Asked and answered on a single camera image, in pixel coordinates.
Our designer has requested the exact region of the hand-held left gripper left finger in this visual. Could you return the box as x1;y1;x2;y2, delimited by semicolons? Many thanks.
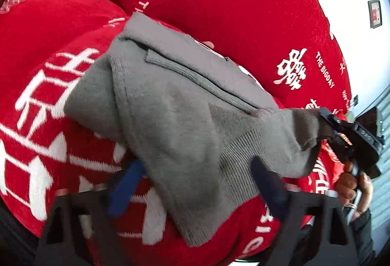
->
32;159;147;266

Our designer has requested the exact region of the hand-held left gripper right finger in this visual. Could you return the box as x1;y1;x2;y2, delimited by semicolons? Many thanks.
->
250;156;363;266

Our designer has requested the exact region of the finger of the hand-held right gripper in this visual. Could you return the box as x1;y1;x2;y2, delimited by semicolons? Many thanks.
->
319;107;342;126
331;129;348;148

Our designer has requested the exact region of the grey knit sweater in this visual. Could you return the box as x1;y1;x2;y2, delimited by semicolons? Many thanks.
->
64;12;336;247

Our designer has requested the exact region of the person's right forearm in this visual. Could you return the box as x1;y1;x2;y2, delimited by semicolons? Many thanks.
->
344;208;377;266

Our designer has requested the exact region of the person's right hand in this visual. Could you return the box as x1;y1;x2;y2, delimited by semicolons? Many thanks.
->
335;161;374;215

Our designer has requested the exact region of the red shiny packet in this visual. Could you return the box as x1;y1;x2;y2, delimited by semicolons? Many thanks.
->
320;142;348;182

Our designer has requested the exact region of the small framed wall picture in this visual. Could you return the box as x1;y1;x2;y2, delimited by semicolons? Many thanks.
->
368;0;383;29

